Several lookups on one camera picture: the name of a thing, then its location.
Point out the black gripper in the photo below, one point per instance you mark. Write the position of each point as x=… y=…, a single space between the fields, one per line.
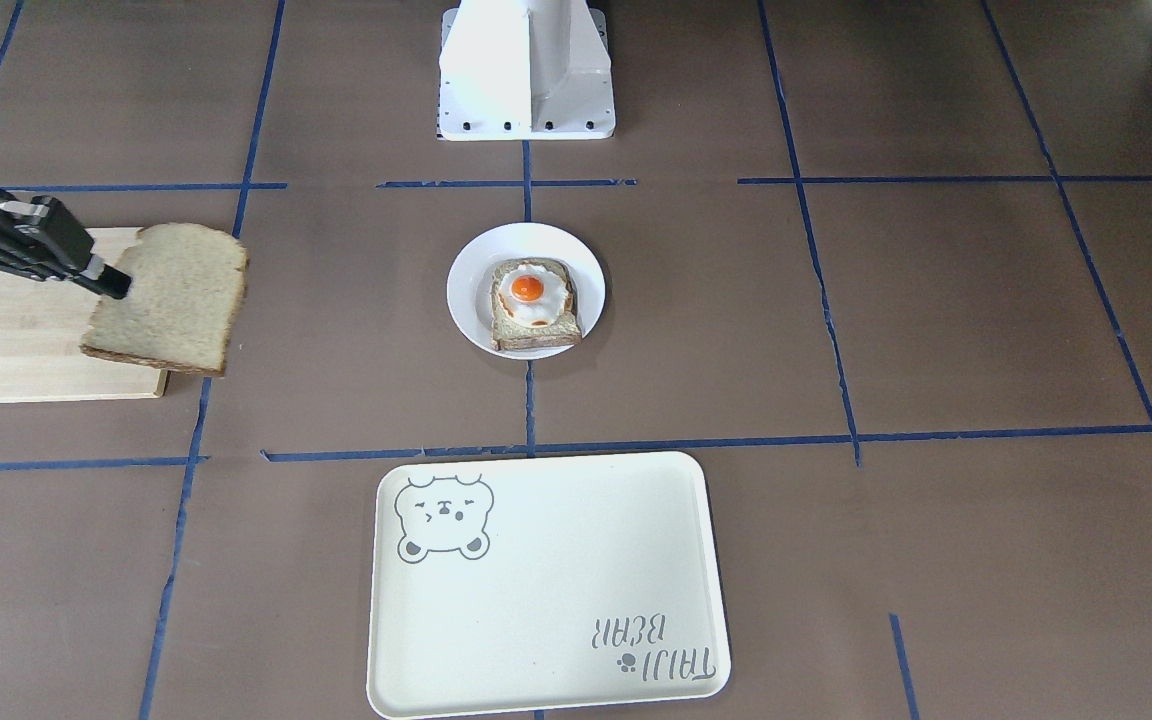
x=24 y=243

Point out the brown bread slice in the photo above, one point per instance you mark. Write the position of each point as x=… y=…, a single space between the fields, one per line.
x=188 y=283

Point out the white round plate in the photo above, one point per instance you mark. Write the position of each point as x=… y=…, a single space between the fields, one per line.
x=470 y=280

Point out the light wooden cutting board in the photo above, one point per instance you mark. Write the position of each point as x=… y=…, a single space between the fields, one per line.
x=41 y=328

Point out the toast with fried egg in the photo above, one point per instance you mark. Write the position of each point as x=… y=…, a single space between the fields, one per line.
x=533 y=305

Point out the cream bear serving tray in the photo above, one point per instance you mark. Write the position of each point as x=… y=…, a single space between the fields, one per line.
x=556 y=582

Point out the white camera mast with base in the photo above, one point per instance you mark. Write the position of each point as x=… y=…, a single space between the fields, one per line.
x=525 y=71

